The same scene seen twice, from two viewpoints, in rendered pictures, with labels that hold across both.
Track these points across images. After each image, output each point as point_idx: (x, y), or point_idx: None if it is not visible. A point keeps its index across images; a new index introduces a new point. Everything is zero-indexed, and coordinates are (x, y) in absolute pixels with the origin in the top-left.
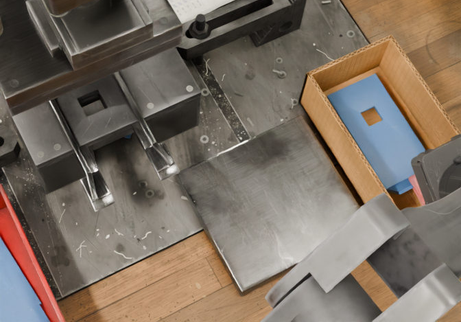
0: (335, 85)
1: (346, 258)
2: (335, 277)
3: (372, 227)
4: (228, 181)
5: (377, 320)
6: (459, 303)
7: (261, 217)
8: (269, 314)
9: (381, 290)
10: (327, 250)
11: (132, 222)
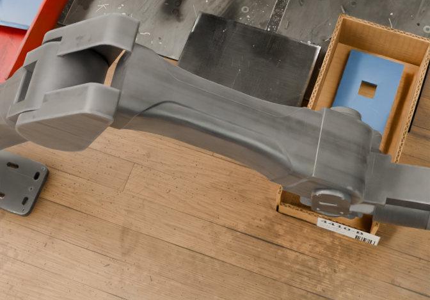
0: (371, 51)
1: (79, 40)
2: (66, 48)
3: (103, 30)
4: (223, 43)
5: (56, 91)
6: (287, 261)
7: (218, 83)
8: (32, 50)
9: (246, 202)
10: (78, 29)
11: (146, 18)
